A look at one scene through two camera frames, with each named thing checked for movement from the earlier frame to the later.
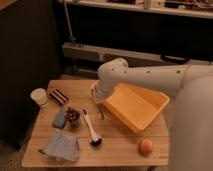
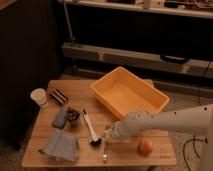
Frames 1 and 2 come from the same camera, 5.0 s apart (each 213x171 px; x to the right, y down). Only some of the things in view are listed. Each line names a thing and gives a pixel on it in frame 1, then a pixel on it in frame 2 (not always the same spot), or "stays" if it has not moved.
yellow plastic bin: (136, 107) stays
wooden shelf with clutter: (187, 8) stays
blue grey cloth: (63, 147) stays
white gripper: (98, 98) to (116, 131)
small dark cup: (73, 116) stays
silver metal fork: (101, 108) to (107, 135)
